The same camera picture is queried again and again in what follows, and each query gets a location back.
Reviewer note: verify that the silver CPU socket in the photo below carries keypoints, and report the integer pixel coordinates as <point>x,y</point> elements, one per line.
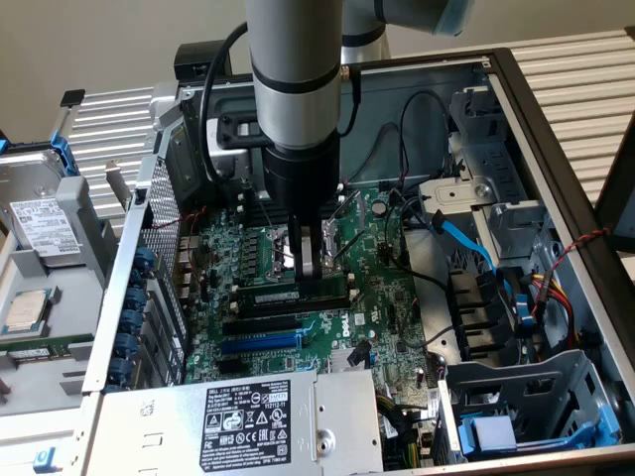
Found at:
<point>282,248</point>

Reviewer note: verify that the round coin battery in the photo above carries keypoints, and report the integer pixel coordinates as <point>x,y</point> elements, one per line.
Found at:
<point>380,207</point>

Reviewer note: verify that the black box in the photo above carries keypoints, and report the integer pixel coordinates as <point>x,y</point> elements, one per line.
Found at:
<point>193,57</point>

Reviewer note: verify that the black RAM slot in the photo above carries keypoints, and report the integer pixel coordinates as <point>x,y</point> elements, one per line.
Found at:
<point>278,313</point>
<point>253,215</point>
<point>253,201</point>
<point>253,222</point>
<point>278,305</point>
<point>253,208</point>

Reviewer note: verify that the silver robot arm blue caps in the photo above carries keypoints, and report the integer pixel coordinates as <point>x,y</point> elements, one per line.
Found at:
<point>297,49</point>

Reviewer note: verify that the open grey PC case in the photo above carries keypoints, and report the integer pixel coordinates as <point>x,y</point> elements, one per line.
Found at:
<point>387,94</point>

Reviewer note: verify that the short black expansion slot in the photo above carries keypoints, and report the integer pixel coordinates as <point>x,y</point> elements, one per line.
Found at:
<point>230,366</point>

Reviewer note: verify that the dark angled frame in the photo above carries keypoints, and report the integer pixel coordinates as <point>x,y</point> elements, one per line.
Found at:
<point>620,198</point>

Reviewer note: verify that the blue disk caddy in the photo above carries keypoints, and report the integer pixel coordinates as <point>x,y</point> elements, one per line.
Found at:
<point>64,154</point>

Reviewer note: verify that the metal optical drive bay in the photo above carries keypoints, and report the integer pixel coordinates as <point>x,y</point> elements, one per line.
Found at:
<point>496,163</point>

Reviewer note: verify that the thin metal locking lever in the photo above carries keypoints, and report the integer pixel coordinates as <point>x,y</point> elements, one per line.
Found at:
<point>357,244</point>

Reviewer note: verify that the grey parts rack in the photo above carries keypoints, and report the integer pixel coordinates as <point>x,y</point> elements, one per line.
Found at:
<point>79,297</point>

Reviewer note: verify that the grey disk bay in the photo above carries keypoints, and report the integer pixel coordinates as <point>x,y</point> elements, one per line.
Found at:
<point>546,377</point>

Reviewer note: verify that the silver chipset heatsink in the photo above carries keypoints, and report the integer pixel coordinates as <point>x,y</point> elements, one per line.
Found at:
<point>340,361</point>

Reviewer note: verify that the long black expansion slot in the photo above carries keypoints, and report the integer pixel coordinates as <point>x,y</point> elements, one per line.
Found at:
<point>258,324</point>

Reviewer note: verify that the black plastic fan shroud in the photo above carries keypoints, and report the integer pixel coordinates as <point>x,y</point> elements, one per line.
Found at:
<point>476,307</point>

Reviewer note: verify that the silver Toshiba hard disk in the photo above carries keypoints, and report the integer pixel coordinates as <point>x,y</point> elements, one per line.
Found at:
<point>44,233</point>

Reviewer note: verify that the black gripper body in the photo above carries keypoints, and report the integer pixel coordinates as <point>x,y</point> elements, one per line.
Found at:
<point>302,178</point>

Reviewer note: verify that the blue card retention clip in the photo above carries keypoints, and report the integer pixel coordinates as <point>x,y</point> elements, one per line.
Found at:
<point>122,371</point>
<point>135,298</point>
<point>145,259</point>
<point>132,321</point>
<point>127,345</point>

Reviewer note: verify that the green RAM stick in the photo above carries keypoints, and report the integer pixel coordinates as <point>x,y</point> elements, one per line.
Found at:
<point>268,292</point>
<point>39,353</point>

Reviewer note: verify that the grey power supply unit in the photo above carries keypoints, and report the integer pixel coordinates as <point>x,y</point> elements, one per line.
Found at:
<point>149,431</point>

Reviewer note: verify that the silver CPU chip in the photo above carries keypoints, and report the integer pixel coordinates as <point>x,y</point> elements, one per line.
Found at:
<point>27,312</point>

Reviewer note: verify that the blue expansion slot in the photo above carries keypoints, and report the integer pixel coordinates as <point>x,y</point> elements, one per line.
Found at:
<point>258,343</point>

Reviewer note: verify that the blue disk tray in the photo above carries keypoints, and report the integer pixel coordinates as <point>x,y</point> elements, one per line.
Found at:
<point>491,431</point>

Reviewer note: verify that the blue case latch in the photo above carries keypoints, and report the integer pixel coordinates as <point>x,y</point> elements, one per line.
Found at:
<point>44,458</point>

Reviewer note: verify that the green Dell motherboard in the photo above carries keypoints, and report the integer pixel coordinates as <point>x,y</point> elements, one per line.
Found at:
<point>397,297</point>

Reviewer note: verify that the metal card bracket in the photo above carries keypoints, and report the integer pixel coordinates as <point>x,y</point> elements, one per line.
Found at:
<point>116,183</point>

